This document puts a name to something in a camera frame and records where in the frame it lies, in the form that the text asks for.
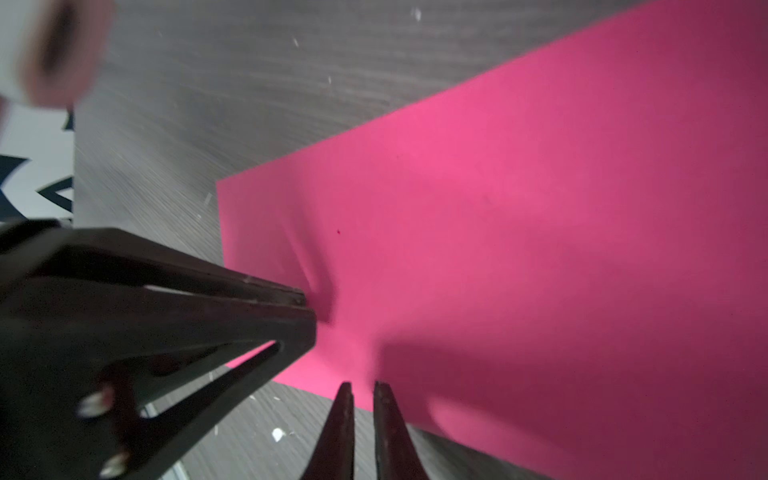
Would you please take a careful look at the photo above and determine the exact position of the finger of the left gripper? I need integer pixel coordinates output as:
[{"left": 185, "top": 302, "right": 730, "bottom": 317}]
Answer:
[
  {"left": 1, "top": 278, "right": 316, "bottom": 479},
  {"left": 1, "top": 219, "right": 307, "bottom": 306}
]

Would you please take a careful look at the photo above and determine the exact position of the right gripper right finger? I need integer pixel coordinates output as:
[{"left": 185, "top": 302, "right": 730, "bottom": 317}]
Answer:
[{"left": 373, "top": 381, "right": 429, "bottom": 480}]

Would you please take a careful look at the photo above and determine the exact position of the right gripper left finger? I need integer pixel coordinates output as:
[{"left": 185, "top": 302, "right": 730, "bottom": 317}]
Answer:
[{"left": 301, "top": 382, "right": 355, "bottom": 480}]

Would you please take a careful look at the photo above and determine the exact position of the magenta paper sheet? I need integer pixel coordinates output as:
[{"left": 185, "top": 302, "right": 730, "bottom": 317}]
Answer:
[{"left": 217, "top": 1, "right": 767, "bottom": 479}]

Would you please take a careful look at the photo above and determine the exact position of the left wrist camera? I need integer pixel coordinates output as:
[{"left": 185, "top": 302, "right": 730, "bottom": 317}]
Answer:
[{"left": 1, "top": 0, "right": 115, "bottom": 108}]

